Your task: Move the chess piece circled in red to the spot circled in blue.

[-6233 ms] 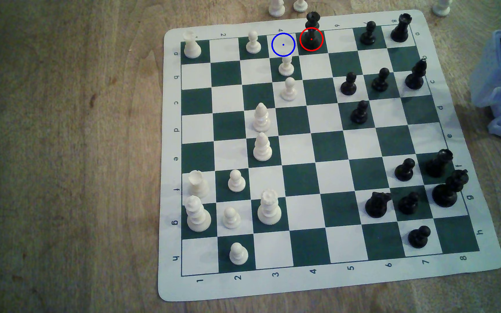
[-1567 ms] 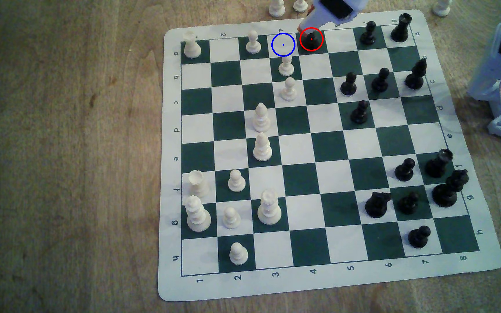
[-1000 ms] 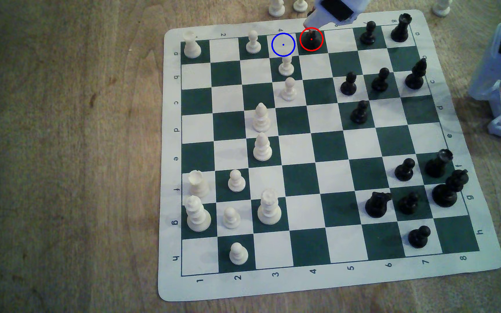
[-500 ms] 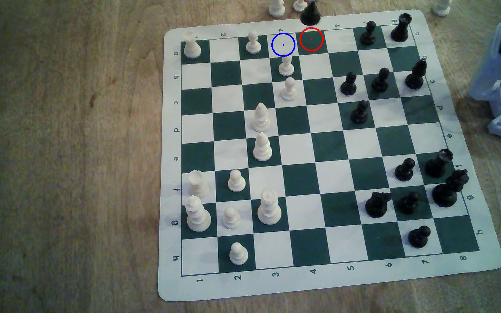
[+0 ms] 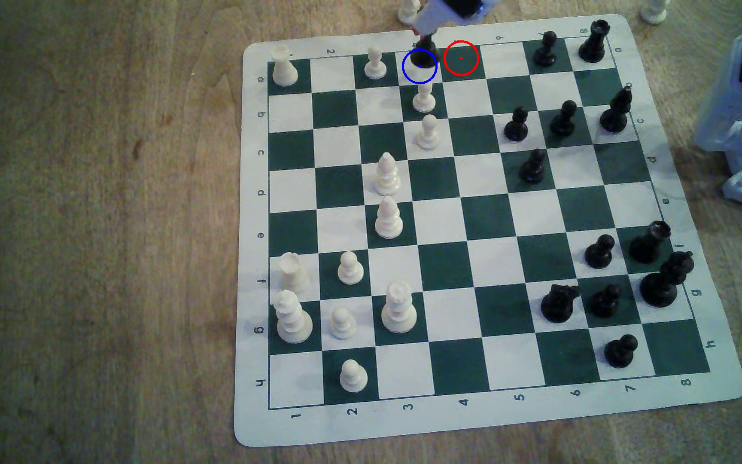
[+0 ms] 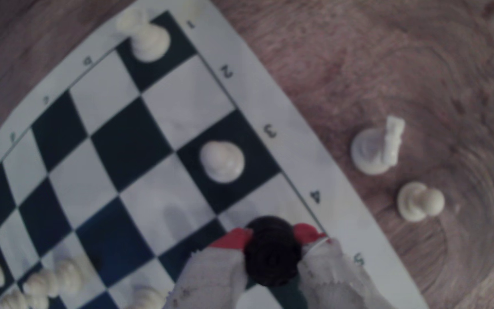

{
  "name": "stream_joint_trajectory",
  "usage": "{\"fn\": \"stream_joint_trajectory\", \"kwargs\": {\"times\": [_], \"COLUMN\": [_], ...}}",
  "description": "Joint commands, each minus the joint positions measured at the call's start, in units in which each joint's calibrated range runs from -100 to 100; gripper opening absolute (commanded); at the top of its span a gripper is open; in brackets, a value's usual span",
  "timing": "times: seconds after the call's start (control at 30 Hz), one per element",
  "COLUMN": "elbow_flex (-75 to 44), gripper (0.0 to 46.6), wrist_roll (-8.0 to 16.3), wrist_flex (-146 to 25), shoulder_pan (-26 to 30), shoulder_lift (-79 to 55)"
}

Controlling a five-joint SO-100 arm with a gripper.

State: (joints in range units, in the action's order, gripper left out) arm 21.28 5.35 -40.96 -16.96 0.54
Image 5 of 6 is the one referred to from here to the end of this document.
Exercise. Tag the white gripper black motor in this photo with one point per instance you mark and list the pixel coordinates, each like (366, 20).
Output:
(430, 18)

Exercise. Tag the black rook chess piece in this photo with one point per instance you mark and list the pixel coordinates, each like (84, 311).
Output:
(593, 44)
(424, 55)

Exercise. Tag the white pawn chess piece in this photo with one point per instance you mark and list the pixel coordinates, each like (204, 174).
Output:
(353, 377)
(424, 98)
(429, 134)
(350, 269)
(342, 324)
(375, 64)

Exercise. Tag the black pawn chess piece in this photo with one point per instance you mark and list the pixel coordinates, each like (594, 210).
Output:
(563, 120)
(516, 127)
(545, 51)
(599, 253)
(532, 169)
(620, 353)
(605, 303)

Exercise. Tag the white rook chess piece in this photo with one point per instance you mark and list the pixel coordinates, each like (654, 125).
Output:
(294, 274)
(284, 68)

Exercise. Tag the white bishop chess piece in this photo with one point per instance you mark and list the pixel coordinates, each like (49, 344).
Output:
(387, 175)
(388, 219)

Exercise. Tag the green white chess mat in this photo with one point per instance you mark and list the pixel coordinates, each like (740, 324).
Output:
(448, 212)

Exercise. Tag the black bishop chess piece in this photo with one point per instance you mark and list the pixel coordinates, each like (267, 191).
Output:
(616, 113)

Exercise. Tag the white queen chess piece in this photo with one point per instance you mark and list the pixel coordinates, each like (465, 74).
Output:
(399, 309)

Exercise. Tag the black knight chess piece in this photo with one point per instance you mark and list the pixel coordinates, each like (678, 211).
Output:
(558, 304)

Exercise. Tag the black king chess piece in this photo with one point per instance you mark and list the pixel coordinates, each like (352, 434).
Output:
(662, 283)

